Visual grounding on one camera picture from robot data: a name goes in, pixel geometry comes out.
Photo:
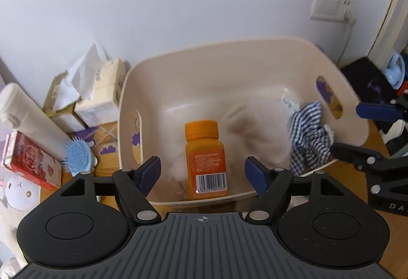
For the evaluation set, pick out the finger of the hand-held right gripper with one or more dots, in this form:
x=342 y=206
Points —
x=357 y=153
x=379 y=111

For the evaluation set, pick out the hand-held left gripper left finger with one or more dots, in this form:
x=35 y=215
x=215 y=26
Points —
x=149 y=175

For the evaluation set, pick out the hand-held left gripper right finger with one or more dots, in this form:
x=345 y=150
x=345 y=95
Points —
x=256 y=175

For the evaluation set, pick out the orange pill bottle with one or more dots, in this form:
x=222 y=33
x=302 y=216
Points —
x=205 y=164

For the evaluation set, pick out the beige plastic storage basket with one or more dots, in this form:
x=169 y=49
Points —
x=223 y=75

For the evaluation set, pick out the wooden desk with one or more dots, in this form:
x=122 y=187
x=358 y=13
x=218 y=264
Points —
x=376 y=135

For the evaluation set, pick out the light blue plastic object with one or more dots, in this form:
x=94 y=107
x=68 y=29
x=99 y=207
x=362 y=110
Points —
x=394 y=70

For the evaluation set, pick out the blue white checkered cloth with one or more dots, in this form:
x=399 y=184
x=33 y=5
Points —
x=306 y=138

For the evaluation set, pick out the light blue hairbrush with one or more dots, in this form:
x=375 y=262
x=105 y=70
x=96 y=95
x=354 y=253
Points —
x=78 y=158

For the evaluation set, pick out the yellow tissue pack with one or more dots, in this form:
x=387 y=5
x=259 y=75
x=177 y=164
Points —
x=60 y=113
x=102 y=91

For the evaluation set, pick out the white power plug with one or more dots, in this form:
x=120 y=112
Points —
x=350 y=15

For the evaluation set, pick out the red white drink carton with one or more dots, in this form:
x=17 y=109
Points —
x=28 y=161

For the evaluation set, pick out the white plush toy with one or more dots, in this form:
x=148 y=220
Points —
x=19 y=193

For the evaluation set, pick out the white thermos bottle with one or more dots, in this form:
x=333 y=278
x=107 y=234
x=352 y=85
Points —
x=28 y=116

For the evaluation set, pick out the white wall socket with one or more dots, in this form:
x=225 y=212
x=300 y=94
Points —
x=328 y=4

